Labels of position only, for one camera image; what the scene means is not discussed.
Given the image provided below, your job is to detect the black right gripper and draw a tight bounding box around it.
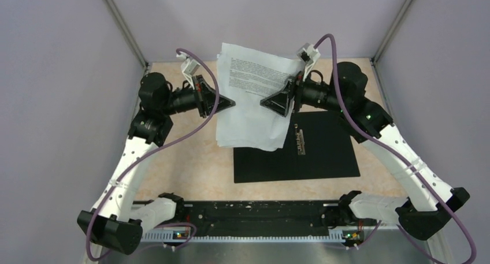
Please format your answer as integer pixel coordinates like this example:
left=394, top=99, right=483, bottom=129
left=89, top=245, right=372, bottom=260
left=261, top=64, right=347, bottom=117

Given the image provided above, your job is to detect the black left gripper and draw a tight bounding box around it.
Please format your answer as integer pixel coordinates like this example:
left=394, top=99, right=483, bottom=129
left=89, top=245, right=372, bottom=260
left=162, top=75, right=236, bottom=118

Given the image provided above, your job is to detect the metal folder clip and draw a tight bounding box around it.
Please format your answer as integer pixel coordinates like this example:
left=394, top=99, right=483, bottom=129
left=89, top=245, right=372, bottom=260
left=294, top=124, right=306, bottom=155

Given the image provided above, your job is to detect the white printed paper stack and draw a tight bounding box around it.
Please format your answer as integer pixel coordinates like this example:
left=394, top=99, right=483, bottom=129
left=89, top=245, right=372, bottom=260
left=216, top=43, right=303, bottom=151

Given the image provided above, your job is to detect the teal folder black inside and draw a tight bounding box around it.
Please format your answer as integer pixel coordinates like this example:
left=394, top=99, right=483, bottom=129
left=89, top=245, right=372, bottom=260
left=233, top=111, right=361, bottom=184

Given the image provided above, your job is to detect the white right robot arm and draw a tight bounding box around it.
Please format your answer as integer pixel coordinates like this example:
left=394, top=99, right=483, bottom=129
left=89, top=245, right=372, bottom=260
left=260, top=62, right=470, bottom=240

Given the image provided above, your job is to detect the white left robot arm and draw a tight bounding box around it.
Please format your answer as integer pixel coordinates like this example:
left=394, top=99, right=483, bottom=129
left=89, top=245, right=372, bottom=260
left=77, top=72, right=236, bottom=255

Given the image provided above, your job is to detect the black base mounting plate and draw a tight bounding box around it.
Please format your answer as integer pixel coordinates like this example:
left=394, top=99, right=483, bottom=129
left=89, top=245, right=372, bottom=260
left=133, top=200, right=378, bottom=240

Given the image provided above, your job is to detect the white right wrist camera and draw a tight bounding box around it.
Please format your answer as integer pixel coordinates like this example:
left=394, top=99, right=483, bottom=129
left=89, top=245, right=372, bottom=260
left=296, top=43, right=321, bottom=79

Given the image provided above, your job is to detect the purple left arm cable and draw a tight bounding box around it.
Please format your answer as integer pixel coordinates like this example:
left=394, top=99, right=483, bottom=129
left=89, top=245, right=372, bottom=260
left=84, top=47, right=222, bottom=262

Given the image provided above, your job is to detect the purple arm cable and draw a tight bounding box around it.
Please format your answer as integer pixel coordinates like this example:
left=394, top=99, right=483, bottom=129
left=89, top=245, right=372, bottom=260
left=313, top=33, right=478, bottom=264
left=84, top=47, right=222, bottom=262

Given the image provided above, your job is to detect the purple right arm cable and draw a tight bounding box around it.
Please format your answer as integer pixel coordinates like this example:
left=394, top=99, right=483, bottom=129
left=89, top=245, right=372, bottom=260
left=313, top=33, right=478, bottom=264

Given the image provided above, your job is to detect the aluminium frame rail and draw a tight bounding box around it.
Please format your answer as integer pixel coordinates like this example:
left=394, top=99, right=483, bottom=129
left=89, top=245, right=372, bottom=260
left=82, top=203, right=454, bottom=264

